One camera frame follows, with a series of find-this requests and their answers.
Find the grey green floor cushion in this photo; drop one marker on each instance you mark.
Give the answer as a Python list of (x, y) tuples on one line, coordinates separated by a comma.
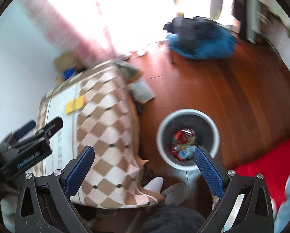
[(141, 91)]

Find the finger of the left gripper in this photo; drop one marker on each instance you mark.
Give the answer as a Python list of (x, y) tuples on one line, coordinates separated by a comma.
[(25, 129), (47, 131)]

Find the white sock foot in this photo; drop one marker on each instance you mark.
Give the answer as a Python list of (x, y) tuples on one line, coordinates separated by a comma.
[(154, 186)]

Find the pink floral curtain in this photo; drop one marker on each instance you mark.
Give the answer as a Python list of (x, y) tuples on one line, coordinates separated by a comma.
[(59, 32)]

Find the brown paper bag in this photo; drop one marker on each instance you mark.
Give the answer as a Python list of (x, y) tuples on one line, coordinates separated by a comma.
[(65, 61)]

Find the red blanket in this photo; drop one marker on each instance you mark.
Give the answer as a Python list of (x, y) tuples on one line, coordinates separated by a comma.
[(275, 167)]

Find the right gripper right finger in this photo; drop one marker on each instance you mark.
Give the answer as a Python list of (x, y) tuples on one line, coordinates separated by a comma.
[(212, 171)]

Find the checkered brown bed blanket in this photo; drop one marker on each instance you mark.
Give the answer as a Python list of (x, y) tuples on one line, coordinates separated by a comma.
[(109, 123)]

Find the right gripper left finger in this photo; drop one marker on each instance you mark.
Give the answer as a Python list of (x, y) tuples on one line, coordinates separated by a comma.
[(76, 171)]

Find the dark trouser leg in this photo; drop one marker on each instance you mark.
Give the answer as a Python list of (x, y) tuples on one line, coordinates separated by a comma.
[(171, 218)]

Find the white round trash bin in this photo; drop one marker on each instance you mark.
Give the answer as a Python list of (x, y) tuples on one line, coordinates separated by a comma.
[(206, 131)]

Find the grey slipper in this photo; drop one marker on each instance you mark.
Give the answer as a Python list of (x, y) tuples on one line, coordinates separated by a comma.
[(176, 194)]

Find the red snack wrapper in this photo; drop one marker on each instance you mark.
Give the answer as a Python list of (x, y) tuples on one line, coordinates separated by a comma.
[(183, 144)]

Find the yellow snack box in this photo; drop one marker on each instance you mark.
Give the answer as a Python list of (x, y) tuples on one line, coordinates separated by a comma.
[(75, 104)]

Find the blue and black clothes pile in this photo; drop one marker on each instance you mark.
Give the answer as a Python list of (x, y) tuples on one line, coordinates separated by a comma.
[(199, 38)]

